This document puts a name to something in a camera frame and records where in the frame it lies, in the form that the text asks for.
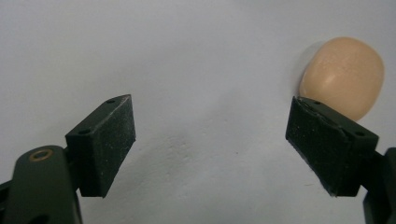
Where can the peach-coloured egg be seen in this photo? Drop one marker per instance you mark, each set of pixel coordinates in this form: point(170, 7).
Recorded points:
point(342, 74)

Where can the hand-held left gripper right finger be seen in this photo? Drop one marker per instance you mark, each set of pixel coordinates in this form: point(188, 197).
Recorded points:
point(327, 146)

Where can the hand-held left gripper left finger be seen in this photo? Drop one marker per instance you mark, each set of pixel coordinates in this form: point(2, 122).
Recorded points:
point(102, 149)

